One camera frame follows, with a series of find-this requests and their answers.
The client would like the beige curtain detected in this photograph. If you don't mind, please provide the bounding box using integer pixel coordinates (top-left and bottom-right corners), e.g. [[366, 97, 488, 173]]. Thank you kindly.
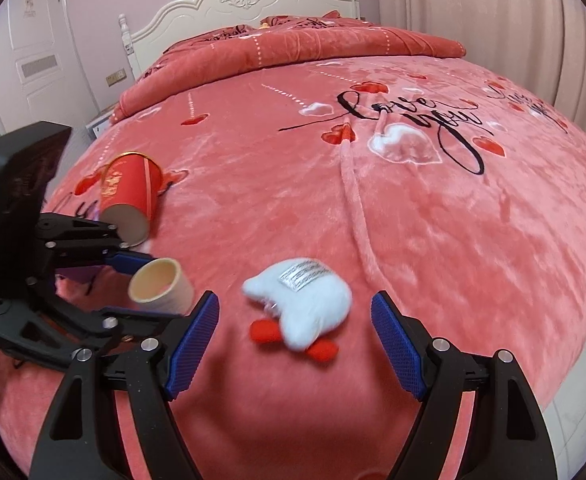
[[379, 0, 586, 132]]

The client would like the white plush toy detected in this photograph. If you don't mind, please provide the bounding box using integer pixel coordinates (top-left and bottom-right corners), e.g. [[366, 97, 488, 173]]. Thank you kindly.
[[242, 258, 353, 364]]

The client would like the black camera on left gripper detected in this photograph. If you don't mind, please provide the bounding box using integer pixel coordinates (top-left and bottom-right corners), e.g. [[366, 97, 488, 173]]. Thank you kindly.
[[0, 122, 72, 297]]

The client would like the white door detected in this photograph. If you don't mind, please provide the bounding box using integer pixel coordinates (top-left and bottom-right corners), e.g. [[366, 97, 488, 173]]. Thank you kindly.
[[0, 0, 99, 134]]

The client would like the folded red quilt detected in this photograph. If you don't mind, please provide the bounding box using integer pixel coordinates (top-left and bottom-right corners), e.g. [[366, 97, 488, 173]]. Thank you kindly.
[[110, 11, 466, 124]]

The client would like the pink love blanket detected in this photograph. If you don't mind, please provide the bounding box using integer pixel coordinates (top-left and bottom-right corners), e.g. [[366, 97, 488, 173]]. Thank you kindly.
[[0, 54, 586, 480]]

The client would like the white nightstand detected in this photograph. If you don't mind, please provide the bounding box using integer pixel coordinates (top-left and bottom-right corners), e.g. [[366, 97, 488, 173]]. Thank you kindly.
[[86, 104, 116, 140]]

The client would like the red paper cup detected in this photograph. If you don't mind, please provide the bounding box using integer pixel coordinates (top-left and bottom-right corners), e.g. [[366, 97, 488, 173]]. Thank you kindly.
[[99, 152, 164, 246]]

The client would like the white bed headboard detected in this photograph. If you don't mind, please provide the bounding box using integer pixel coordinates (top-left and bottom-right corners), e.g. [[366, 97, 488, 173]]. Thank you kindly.
[[118, 0, 360, 79]]

